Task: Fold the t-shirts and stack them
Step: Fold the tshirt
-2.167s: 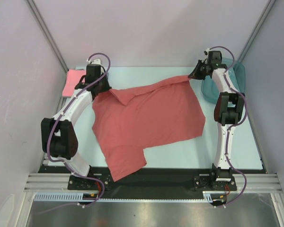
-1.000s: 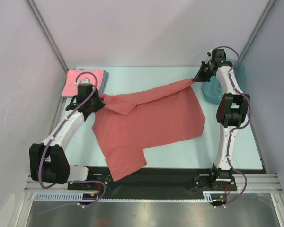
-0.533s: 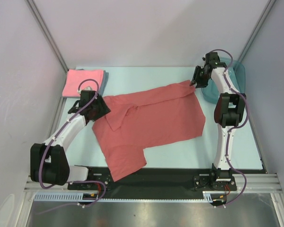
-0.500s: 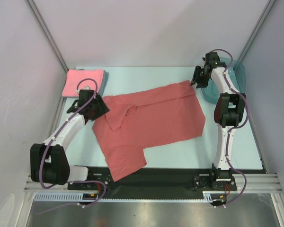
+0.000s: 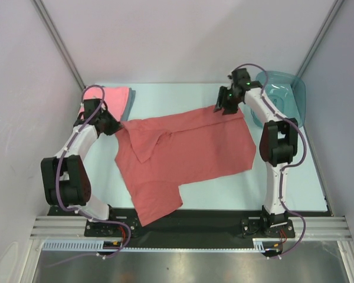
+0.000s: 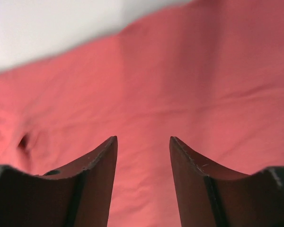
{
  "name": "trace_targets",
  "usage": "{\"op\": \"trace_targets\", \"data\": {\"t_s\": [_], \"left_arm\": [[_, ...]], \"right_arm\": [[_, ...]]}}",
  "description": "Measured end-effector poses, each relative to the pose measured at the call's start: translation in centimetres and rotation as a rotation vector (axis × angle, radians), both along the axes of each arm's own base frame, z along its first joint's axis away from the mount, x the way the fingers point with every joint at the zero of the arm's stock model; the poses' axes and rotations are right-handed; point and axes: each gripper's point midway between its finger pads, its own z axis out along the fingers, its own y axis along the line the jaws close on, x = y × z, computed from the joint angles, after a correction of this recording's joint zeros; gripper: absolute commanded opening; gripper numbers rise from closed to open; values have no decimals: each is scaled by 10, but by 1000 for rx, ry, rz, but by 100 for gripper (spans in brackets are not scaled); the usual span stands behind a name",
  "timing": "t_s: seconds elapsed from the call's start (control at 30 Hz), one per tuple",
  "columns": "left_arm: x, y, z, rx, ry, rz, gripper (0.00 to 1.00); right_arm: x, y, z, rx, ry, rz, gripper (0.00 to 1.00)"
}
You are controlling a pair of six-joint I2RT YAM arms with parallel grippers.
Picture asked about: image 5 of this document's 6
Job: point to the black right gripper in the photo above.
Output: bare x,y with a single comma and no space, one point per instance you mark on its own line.
225,100

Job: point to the left aluminium corner post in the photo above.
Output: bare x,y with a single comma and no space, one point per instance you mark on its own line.
52,29

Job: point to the aluminium front rail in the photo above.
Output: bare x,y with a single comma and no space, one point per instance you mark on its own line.
74,227

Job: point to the aluminium corner post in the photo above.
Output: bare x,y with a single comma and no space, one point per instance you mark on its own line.
52,29
323,30

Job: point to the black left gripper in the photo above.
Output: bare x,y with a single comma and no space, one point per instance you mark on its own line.
115,126

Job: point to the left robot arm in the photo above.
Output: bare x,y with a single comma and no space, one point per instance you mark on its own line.
65,179

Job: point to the right aluminium corner post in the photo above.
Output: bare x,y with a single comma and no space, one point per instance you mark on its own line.
323,30

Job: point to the folded grey t shirt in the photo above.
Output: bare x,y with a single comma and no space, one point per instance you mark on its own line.
129,105

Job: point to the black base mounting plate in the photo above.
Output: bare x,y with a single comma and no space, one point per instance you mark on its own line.
189,228

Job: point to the teal plastic basin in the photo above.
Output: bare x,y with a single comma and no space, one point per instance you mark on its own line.
287,92

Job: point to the folded pink t shirt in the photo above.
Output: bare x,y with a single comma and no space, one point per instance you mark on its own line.
115,98

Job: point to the grey slotted cable duct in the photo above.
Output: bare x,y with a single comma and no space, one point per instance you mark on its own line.
111,246

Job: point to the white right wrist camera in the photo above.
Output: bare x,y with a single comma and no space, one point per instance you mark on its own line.
232,77

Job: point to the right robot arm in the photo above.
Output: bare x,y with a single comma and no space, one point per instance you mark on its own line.
278,143

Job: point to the red t shirt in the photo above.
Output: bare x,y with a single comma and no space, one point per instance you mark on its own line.
158,155

